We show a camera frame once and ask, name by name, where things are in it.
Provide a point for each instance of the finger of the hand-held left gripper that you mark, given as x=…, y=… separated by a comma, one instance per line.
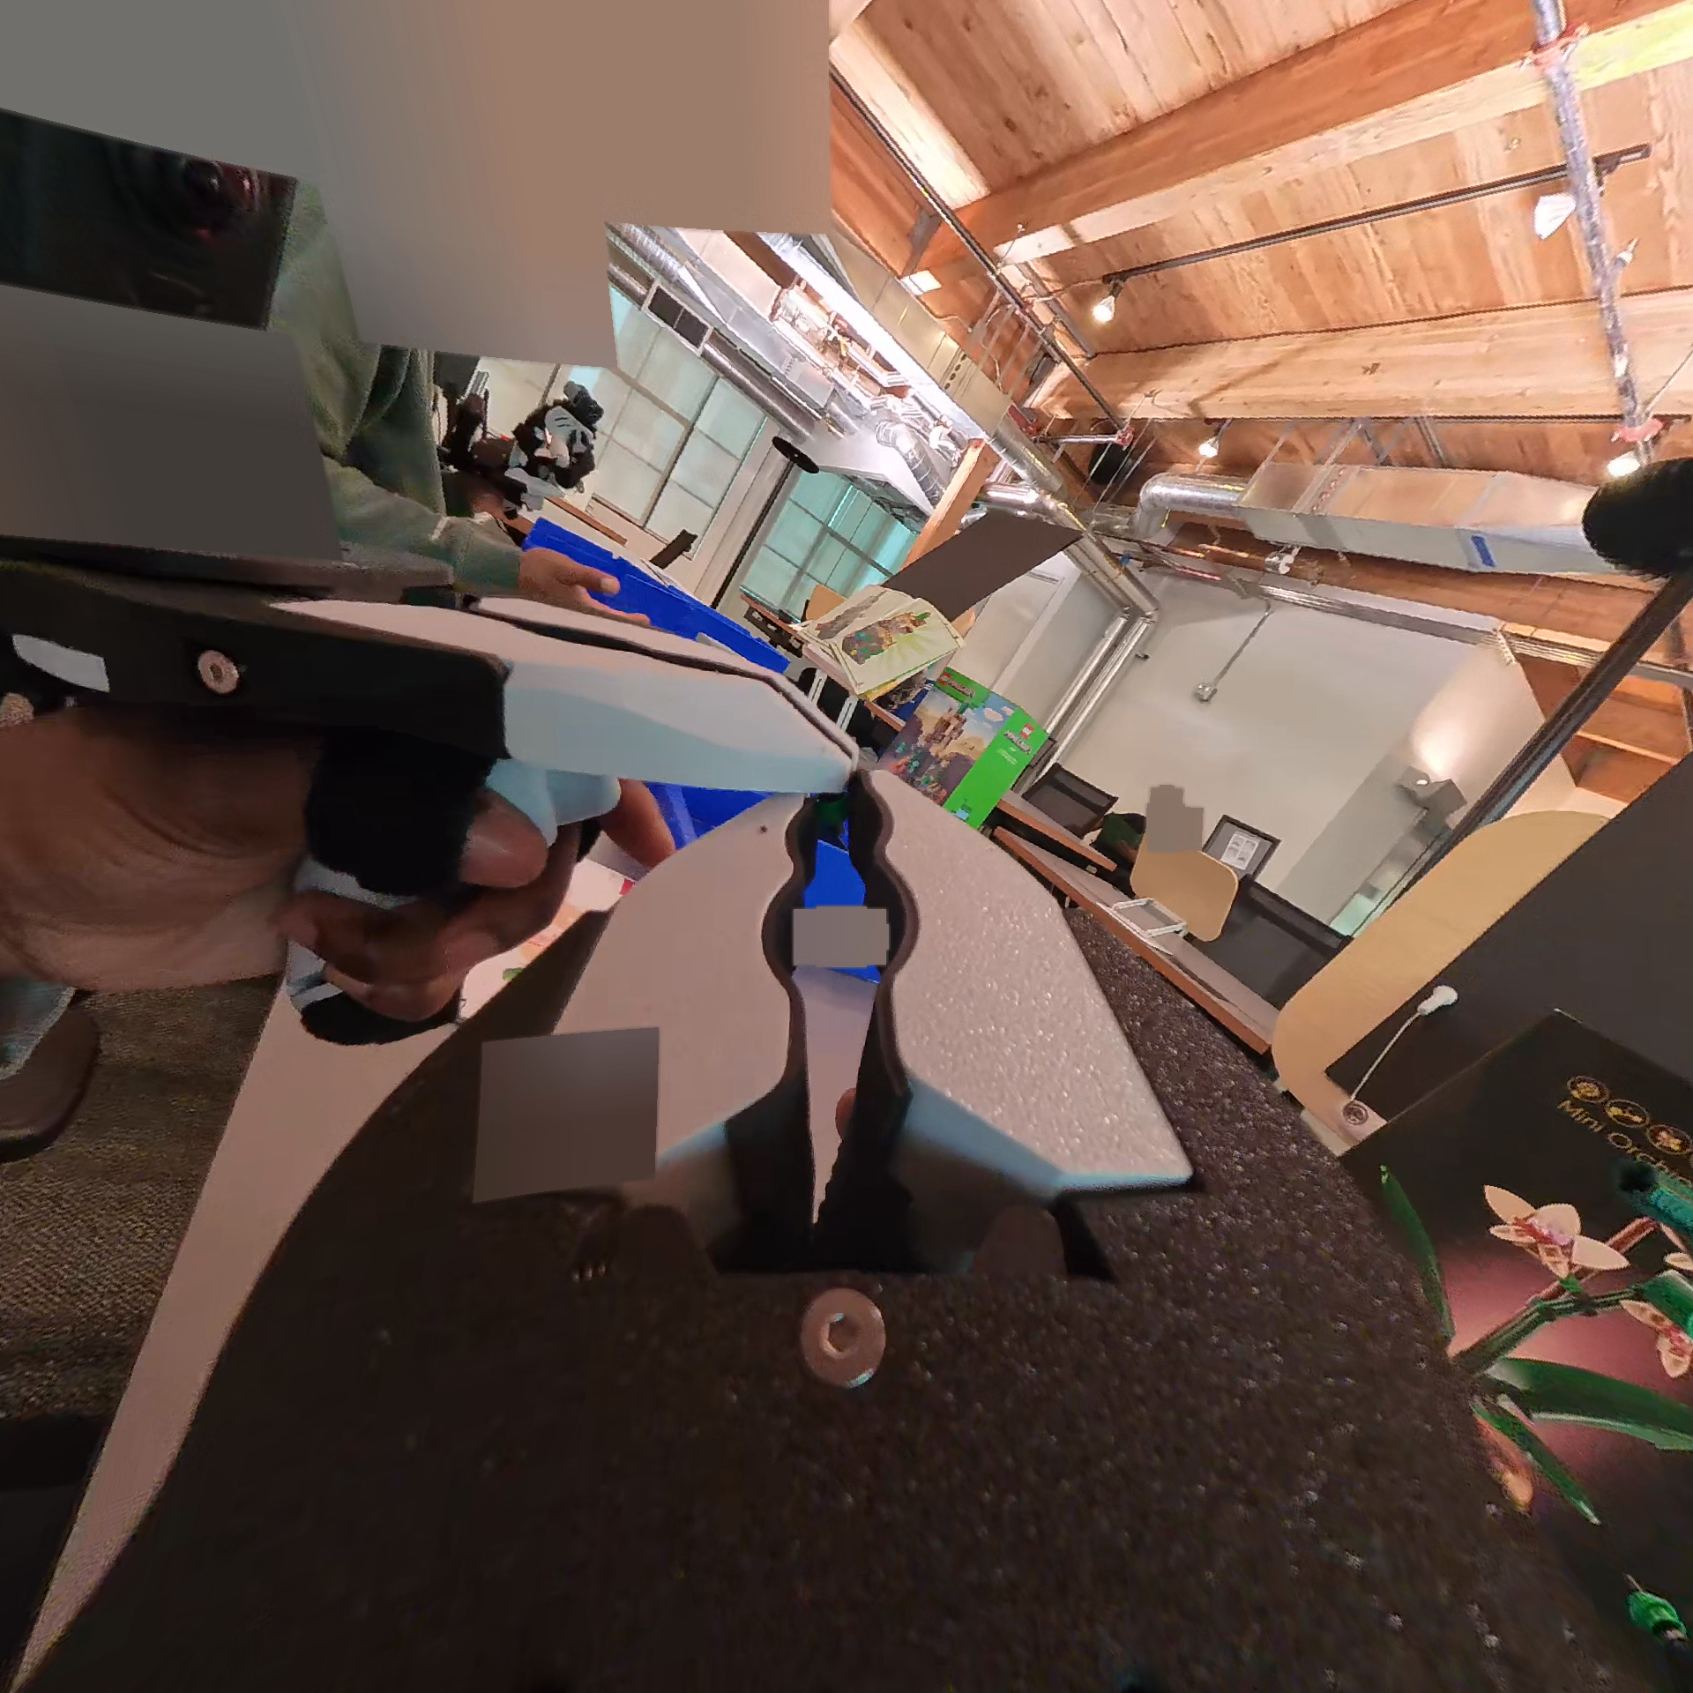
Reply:
x=621, y=637
x=688, y=728

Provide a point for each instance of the grey wall box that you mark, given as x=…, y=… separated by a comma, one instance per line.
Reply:
x=1432, y=787

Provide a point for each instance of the silver rectangular air duct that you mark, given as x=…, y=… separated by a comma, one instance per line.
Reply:
x=1389, y=523

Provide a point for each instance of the black picture frame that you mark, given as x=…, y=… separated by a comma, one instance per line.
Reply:
x=1244, y=848

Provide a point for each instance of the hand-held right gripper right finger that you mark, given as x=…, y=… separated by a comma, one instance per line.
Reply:
x=1031, y=1019

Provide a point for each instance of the person's left hand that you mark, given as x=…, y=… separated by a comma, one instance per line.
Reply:
x=145, y=848

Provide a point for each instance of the black desk divider panel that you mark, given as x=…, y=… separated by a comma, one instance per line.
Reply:
x=1560, y=926

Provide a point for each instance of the black and white figure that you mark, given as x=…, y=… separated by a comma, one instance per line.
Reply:
x=554, y=445

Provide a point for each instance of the green toy set box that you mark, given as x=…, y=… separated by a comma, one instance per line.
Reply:
x=977, y=754

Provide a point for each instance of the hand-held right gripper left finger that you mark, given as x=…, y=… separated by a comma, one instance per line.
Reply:
x=702, y=952

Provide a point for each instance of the wooden top office desk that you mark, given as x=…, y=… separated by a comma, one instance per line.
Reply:
x=1190, y=992

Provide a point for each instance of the black stand with round head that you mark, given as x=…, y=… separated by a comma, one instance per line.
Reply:
x=1632, y=523

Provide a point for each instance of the black office chair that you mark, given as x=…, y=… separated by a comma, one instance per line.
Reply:
x=1070, y=800

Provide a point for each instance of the black tilted board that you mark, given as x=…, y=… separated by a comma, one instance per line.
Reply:
x=986, y=562

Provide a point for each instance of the beige rounded panel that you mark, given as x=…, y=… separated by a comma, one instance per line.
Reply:
x=1389, y=952

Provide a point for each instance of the blue plastic bin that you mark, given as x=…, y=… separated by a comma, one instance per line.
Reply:
x=688, y=622
x=688, y=813

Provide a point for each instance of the small green brick piece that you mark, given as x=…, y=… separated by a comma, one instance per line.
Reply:
x=830, y=809

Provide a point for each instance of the beige chair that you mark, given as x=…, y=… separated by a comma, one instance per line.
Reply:
x=1184, y=893

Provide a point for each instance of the black floor lamp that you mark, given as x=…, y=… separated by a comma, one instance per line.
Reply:
x=798, y=457

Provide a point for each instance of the black orchid print box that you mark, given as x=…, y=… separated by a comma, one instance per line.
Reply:
x=1560, y=1323

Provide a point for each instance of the person's brown shoe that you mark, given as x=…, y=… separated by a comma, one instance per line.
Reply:
x=47, y=1098

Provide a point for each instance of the white desk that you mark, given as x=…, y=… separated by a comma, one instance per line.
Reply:
x=271, y=1189

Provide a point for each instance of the illustrated toy set box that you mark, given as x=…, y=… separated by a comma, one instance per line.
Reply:
x=879, y=641

